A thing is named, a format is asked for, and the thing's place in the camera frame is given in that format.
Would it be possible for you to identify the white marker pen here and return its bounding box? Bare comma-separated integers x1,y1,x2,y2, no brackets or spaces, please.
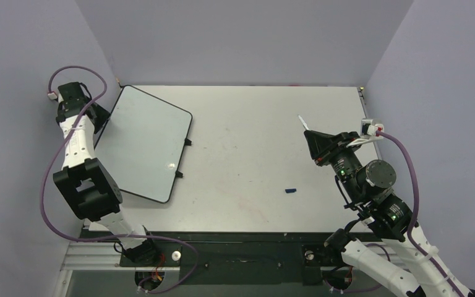
297,115,310,131

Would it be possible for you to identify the black framed whiteboard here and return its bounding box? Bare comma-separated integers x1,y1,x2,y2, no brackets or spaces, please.
95,85,193,204

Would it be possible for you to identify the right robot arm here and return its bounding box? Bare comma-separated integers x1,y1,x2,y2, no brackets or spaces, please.
304,126,475,296

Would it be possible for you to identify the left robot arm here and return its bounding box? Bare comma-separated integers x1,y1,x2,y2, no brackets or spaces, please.
53,82,160,266

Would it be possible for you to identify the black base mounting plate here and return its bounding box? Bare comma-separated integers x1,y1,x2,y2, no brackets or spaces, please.
97,232,353,291

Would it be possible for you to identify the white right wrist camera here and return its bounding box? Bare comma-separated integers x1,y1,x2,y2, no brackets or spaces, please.
347,118,384,147

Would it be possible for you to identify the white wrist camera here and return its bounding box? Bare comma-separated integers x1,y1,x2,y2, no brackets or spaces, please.
347,118,384,147
47,92,59,102

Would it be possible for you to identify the aluminium frame rail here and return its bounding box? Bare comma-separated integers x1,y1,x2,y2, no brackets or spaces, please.
59,241,181,272

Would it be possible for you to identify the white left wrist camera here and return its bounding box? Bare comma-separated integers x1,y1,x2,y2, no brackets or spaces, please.
47,92,59,102

